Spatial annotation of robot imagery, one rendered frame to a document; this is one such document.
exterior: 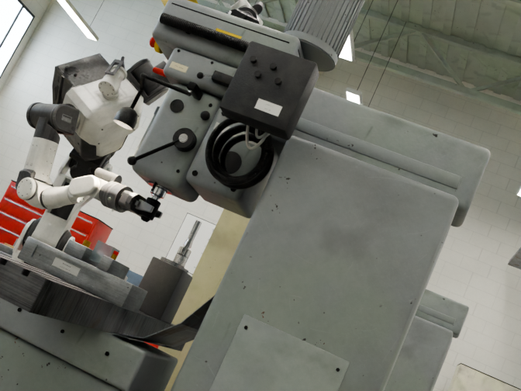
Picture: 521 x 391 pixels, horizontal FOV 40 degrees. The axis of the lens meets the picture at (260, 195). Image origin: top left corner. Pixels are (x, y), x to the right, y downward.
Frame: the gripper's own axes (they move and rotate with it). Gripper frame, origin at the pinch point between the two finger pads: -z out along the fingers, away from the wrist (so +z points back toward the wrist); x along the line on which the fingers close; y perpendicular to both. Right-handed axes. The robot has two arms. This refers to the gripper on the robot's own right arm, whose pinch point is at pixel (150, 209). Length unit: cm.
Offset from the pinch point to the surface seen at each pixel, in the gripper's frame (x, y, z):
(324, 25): -1, -74, -30
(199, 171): -7.9, -15.1, -16.6
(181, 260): 38.1, 8.1, 6.7
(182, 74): -12.9, -41.8, 2.2
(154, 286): 24.9, 20.8, 2.8
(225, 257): 161, -11, 63
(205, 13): -14, -63, 4
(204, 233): 798, -99, 501
